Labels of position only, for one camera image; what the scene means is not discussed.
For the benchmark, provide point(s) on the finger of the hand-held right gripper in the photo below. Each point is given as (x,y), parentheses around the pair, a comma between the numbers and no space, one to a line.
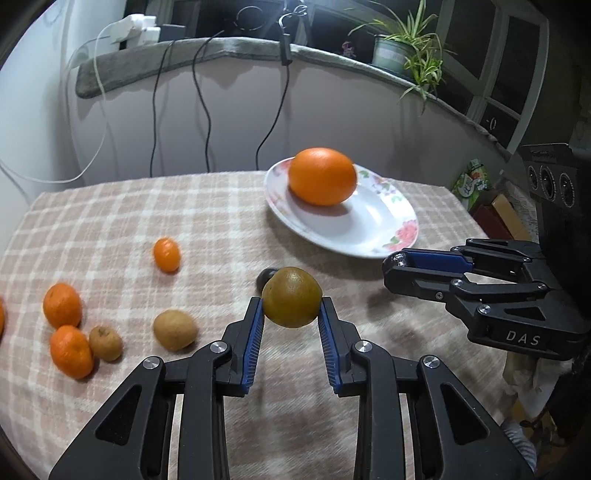
(438,262)
(415,282)

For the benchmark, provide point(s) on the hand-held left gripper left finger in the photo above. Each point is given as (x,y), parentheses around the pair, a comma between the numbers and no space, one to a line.
(251,344)

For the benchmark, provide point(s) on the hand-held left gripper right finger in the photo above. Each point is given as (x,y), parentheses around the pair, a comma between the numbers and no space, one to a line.
(328,350)

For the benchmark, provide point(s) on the round green-brown kiwi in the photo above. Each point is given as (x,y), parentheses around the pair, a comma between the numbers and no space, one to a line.
(292,297)

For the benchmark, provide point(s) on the white floral plate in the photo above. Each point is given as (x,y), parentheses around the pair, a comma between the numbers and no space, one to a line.
(369,221)

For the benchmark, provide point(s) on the mandarin orange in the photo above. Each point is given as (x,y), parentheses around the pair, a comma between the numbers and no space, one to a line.
(1,316)
(62,305)
(71,352)

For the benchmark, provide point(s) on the white crumpled cloth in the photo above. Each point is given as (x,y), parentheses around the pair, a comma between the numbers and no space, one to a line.
(535,374)

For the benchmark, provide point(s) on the dark red box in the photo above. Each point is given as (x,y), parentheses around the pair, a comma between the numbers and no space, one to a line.
(489,221)

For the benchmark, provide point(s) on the dark round object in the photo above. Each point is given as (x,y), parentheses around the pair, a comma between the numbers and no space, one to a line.
(264,279)

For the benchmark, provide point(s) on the brown cardboard box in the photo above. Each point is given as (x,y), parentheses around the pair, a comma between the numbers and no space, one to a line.
(505,214)

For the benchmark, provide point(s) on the green snack packet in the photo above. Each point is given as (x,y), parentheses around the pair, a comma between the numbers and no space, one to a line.
(471,184)

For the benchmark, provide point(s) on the small oval kumquat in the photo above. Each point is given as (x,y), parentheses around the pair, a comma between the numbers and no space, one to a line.
(166,254)

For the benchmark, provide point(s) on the large orange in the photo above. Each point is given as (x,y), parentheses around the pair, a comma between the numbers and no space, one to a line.
(323,176)

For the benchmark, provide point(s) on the small brown kiwi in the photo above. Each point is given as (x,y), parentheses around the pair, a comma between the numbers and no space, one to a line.
(105,343)

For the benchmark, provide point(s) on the beige checked tablecloth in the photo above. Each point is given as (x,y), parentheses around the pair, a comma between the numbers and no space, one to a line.
(115,230)

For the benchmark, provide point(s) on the potted spider plant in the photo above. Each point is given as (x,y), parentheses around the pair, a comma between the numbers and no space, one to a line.
(392,53)

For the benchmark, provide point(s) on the black hanging clip device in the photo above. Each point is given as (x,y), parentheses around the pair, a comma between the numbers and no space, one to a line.
(286,41)

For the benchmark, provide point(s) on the grey sill cloth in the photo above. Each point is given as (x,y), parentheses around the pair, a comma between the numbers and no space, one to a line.
(138,64)

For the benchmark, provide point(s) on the white power adapter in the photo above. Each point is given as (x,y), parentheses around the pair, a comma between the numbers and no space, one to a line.
(136,30)

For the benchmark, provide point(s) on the white window frame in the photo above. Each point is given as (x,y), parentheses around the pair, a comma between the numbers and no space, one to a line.
(496,69)

